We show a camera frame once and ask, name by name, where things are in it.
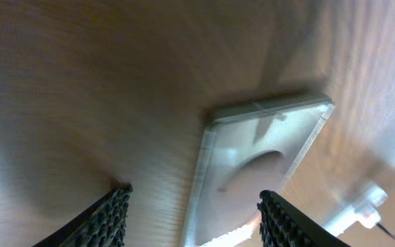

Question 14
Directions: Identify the black charger cable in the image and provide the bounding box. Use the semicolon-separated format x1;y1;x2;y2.
375;222;395;247

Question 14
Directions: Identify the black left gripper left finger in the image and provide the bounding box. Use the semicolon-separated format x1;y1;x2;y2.
34;183;133;247

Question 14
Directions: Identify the white power strip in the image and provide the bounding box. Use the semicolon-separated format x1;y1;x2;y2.
323;184;388;237

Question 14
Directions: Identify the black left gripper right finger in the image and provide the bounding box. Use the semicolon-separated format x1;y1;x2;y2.
257;190;349;247

